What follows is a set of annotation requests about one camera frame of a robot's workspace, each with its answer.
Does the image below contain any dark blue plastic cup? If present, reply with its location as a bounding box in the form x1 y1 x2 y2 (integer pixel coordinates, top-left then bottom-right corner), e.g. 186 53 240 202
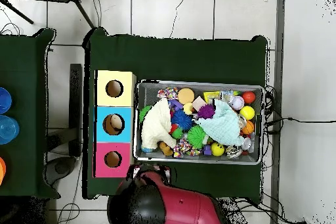
0 87 12 115

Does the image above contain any black floor cable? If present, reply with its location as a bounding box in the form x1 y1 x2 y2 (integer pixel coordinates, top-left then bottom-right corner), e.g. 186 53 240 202
264 114 336 129

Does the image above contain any orange plastic cup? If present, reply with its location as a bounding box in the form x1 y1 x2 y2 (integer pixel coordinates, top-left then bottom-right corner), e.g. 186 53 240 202
0 156 7 185

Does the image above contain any wooden three-hole sorting box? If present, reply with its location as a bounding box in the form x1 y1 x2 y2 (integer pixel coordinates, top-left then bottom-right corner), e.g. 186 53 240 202
94 70 137 179

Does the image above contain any dark green side-table cloth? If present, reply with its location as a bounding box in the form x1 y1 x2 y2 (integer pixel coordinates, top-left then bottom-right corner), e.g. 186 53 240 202
0 28 60 200

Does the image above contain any green spiky ball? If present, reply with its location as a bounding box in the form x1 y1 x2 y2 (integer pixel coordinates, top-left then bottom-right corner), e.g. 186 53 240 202
186 124 209 149
138 105 153 123

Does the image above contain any clear mesh bin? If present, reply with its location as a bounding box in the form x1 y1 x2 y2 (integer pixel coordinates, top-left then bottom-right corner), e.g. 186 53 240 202
135 80 265 166

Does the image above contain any blue spiky ball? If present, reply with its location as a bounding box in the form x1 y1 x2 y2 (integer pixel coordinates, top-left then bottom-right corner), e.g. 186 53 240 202
171 109 194 131

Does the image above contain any dark green table cloth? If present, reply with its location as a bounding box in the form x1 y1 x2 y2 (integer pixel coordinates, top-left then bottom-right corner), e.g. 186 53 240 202
83 26 268 201

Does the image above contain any orange round disc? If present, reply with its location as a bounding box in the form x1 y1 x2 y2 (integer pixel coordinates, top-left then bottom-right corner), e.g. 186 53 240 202
177 87 195 104

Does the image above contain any wooden cube block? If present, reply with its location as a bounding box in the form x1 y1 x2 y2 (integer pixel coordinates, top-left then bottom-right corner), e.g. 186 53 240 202
191 96 208 112

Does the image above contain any mint green cloth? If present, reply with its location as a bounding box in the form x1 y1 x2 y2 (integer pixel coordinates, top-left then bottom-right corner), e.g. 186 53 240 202
198 99 245 146

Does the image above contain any purple spiky ball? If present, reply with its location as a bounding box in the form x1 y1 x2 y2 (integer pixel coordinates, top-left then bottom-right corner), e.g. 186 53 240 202
196 102 216 120

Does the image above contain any cream knitted cloth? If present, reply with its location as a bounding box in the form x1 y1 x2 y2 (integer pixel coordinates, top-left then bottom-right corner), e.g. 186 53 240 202
140 97 177 150

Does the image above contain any yellow ball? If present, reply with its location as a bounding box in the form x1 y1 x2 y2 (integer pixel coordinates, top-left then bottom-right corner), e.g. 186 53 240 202
240 105 256 121

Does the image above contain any red ball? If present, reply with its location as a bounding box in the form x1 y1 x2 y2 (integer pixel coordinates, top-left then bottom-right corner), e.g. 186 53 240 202
241 91 257 104

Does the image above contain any light blue plastic cup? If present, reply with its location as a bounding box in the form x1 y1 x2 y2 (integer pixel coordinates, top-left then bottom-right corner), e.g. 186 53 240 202
0 115 20 146

